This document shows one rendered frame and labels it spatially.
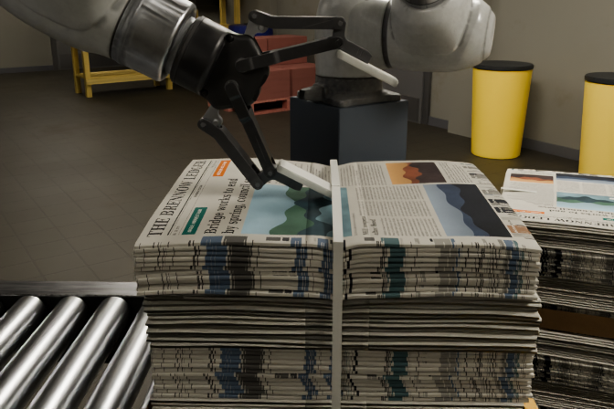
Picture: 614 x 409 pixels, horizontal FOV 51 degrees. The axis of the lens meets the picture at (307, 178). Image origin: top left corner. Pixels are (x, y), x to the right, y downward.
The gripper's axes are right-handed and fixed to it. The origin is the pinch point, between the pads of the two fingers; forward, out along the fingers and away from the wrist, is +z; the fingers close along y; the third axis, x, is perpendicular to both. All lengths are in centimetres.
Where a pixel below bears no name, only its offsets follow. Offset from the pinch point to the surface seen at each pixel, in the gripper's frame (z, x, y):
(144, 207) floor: -46, -292, 147
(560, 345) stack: 63, -46, 27
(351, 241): 2.5, 12.6, 6.8
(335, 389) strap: 8.2, 13.6, 20.7
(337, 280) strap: 3.0, 13.6, 10.5
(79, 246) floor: -61, -232, 155
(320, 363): 5.8, 12.8, 19.4
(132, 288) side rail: -16, -23, 42
